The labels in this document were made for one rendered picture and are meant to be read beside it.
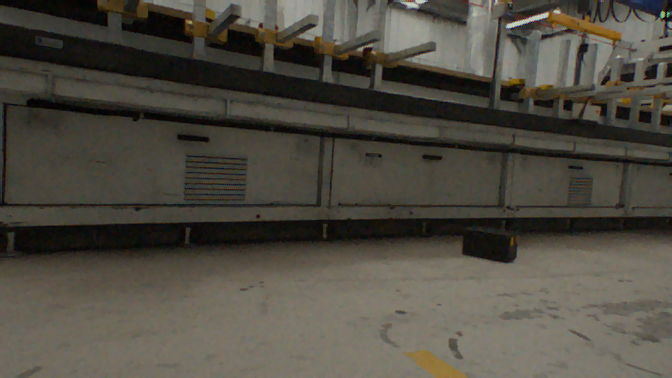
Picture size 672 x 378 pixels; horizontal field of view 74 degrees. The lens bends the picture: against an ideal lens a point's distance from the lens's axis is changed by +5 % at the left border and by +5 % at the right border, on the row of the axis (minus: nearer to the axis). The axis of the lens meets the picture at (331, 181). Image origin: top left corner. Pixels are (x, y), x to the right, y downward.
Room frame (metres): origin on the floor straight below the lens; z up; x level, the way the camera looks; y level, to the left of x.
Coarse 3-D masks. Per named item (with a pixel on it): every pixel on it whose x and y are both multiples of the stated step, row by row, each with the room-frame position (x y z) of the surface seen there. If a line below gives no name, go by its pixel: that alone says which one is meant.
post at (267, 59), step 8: (264, 0) 1.64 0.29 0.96; (272, 0) 1.62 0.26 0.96; (264, 8) 1.64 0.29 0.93; (272, 8) 1.63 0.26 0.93; (264, 16) 1.63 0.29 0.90; (272, 16) 1.63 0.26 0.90; (264, 24) 1.63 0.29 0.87; (272, 24) 1.63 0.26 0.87; (264, 48) 1.62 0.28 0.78; (272, 48) 1.63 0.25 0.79; (264, 56) 1.62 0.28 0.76; (272, 56) 1.63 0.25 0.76; (264, 64) 1.62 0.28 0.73; (272, 64) 1.63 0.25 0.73
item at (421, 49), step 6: (426, 42) 1.65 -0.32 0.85; (432, 42) 1.64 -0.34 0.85; (414, 48) 1.71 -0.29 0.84; (420, 48) 1.68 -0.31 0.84; (426, 48) 1.65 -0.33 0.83; (432, 48) 1.64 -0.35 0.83; (390, 54) 1.85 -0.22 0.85; (396, 54) 1.81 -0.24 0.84; (402, 54) 1.77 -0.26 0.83; (408, 54) 1.74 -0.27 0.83; (414, 54) 1.72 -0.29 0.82; (420, 54) 1.71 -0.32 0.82; (390, 60) 1.84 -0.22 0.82; (396, 60) 1.83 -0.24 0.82; (366, 66) 2.00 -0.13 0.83
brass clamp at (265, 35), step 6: (258, 30) 1.60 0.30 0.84; (264, 30) 1.61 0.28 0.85; (270, 30) 1.62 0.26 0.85; (276, 30) 1.63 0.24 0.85; (258, 36) 1.60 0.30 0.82; (264, 36) 1.61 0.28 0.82; (270, 36) 1.62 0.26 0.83; (276, 36) 1.63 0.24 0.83; (258, 42) 1.62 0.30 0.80; (264, 42) 1.61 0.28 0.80; (270, 42) 1.62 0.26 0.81; (276, 42) 1.63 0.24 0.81; (288, 42) 1.65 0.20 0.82; (282, 48) 1.68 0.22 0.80; (288, 48) 1.68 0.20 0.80
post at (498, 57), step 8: (504, 24) 2.23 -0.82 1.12; (496, 32) 2.25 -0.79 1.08; (504, 32) 2.23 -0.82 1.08; (496, 40) 2.25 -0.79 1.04; (504, 40) 2.24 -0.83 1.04; (496, 48) 2.24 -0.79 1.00; (504, 48) 2.24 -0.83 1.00; (496, 56) 2.23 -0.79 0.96; (496, 64) 2.23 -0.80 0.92; (496, 72) 2.23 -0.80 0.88; (496, 80) 2.23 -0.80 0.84; (496, 88) 2.23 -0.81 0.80; (496, 96) 2.23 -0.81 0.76; (496, 104) 2.23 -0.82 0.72
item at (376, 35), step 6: (378, 30) 1.51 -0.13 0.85; (360, 36) 1.59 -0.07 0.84; (366, 36) 1.56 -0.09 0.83; (372, 36) 1.52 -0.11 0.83; (378, 36) 1.52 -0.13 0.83; (348, 42) 1.66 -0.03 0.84; (354, 42) 1.63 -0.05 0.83; (360, 42) 1.59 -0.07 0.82; (366, 42) 1.57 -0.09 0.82; (372, 42) 1.56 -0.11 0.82; (336, 48) 1.74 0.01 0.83; (342, 48) 1.70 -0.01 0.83; (348, 48) 1.66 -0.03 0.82; (354, 48) 1.66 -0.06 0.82
